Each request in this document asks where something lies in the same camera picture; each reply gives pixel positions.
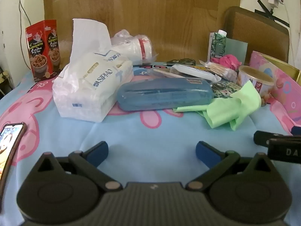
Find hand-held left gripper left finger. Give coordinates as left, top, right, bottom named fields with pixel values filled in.
left=30, top=141, right=123, bottom=191

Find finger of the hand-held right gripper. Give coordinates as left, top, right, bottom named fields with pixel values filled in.
left=253, top=131, right=293, bottom=146
left=267, top=138, right=301, bottom=164

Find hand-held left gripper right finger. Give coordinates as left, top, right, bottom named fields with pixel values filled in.
left=186, top=141, right=278, bottom=191

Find green cloth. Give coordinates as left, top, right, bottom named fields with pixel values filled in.
left=173, top=80, right=262, bottom=131

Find pink biscuit tin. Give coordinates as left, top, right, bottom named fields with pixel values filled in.
left=249, top=50, right=301, bottom=133

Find green patterned packet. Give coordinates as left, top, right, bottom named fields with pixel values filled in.
left=210, top=80, right=243, bottom=98

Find blue translucent case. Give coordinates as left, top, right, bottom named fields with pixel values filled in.
left=117, top=78, right=214, bottom=112

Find clear bag of toothpicks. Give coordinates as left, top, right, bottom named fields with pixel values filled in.
left=204, top=61, right=238, bottom=81

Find white wipes packet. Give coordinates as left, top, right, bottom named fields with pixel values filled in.
left=169, top=64, right=223, bottom=83

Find pink fluffy scrunchie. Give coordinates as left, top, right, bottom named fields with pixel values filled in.
left=218, top=54, right=243, bottom=70

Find printed blue tablecloth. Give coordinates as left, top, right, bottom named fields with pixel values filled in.
left=0, top=61, right=301, bottom=226

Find peanut can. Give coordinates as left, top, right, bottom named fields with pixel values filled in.
left=238, top=65, right=275, bottom=107

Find white tissue pack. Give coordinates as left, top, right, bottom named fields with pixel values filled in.
left=52, top=18, right=134, bottom=123

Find smartphone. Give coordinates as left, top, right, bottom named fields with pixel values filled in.
left=0, top=122, right=28, bottom=195

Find frosted green cup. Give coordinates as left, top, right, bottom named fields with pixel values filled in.
left=225, top=39, right=249, bottom=63

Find green drink carton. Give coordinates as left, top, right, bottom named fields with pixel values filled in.
left=208, top=30, right=227, bottom=63

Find brown chair back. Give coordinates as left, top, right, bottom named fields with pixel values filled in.
left=223, top=6, right=290, bottom=64

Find bagged stack of paper cups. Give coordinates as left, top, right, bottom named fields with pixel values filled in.
left=110, top=29, right=158, bottom=66

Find red snack box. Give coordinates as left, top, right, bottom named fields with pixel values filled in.
left=25, top=19, right=58, bottom=83

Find black tape strips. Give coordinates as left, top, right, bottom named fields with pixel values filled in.
left=255, top=0, right=290, bottom=28

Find wooden board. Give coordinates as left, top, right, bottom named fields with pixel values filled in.
left=42, top=0, right=243, bottom=63

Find black wall cable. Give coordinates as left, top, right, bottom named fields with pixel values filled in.
left=14, top=0, right=34, bottom=69

